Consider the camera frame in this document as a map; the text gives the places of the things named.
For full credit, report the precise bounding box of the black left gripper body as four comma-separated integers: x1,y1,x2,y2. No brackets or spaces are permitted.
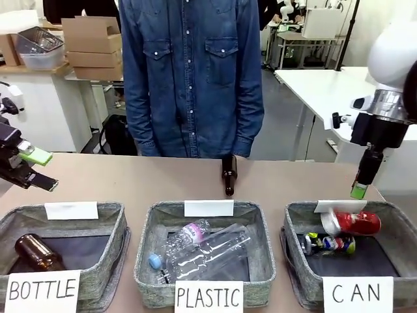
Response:
0,122,24,185

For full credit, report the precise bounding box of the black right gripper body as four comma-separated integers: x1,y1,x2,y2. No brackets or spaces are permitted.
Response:
350,112,410,150

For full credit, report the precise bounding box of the crushed red can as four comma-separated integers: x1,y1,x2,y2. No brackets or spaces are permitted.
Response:
320,210,382,237

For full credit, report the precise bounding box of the wide brown glass bottle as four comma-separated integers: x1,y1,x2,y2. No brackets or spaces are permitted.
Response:
14,233,66,273

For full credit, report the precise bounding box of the crushed multicoloured can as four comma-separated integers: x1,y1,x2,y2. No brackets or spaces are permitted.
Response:
304,231,356,256

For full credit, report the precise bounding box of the small plastic bottle blue cap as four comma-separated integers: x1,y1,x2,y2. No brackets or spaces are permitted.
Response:
148,218,213,270

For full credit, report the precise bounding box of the large clear plastic bottle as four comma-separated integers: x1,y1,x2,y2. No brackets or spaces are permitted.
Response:
160,223,252,284

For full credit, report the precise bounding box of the person's right forearm denim sleeve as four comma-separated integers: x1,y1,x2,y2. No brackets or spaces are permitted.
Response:
122,74,165,157

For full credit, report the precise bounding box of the person's left forearm denim sleeve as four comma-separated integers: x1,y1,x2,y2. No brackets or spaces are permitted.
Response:
229,74,265,158

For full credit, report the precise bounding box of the grey fabric basket bottle label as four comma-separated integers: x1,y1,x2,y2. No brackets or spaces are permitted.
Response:
0,201,131,313

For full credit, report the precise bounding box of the grey fabric basket plastic label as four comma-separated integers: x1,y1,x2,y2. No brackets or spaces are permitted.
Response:
132,200,276,309

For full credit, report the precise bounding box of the grey fabric basket can label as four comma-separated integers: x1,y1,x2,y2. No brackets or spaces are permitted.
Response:
280,199,417,310

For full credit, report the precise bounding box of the white paper label CAN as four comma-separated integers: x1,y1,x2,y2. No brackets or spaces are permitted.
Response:
321,275,394,313

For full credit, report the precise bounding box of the blank white card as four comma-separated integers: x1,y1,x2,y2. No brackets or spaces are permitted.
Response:
313,200,368,215
44,201,99,220
183,199,235,218

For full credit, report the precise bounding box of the wooden topped white cabinet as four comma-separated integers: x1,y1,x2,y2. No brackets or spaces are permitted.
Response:
0,63,93,153

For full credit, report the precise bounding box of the large white table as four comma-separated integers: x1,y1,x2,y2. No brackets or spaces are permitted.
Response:
273,66,390,164

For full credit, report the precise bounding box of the black bag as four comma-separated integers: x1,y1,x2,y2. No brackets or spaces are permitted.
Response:
99,113,138,157

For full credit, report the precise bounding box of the white desk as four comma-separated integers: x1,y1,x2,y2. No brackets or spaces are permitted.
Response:
63,70,126,131

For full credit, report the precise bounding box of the flat closed cardboard box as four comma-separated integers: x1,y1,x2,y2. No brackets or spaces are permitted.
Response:
72,61,124,81
66,48,124,68

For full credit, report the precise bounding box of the small cardboard box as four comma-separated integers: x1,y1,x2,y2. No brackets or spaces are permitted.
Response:
0,32,21,68

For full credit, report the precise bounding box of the clear plastic container mesh lid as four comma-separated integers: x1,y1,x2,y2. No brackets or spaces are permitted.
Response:
15,26,65,71

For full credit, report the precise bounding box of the black stand pole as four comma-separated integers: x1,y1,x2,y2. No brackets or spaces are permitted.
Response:
338,0,361,71

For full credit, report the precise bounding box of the white paper label BOTTLE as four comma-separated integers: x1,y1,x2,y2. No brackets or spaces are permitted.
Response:
5,269,81,313

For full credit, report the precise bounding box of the white box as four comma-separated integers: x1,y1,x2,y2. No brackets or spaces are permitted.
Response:
301,7,341,40

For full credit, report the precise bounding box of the white foam sheet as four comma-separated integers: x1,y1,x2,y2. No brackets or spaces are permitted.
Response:
0,10,44,35

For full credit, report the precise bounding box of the open cardboard box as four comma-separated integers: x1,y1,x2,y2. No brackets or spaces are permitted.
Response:
61,16,123,55

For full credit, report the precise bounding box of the slim brown glass bottle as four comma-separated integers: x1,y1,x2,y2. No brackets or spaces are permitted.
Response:
221,154,238,198

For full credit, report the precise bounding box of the background person in black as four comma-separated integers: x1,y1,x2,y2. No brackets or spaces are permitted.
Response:
42,0,122,33

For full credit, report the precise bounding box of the person in denim shirt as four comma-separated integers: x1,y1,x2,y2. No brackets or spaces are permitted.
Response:
117,0,265,159

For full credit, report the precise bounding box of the white paper label PLASTIC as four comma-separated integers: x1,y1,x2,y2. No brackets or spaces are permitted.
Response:
174,280,244,313

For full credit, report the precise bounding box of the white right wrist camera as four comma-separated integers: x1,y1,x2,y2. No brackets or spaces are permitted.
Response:
331,112,355,130

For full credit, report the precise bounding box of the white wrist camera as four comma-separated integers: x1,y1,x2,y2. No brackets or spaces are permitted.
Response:
331,112,355,130
0,82,25,115

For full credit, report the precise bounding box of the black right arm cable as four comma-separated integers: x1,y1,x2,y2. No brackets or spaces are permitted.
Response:
403,60,417,127

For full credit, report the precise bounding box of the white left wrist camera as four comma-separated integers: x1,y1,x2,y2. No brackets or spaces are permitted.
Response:
0,82,25,115

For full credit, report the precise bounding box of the grey metal frame table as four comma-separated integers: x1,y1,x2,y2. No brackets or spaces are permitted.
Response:
266,24,347,71

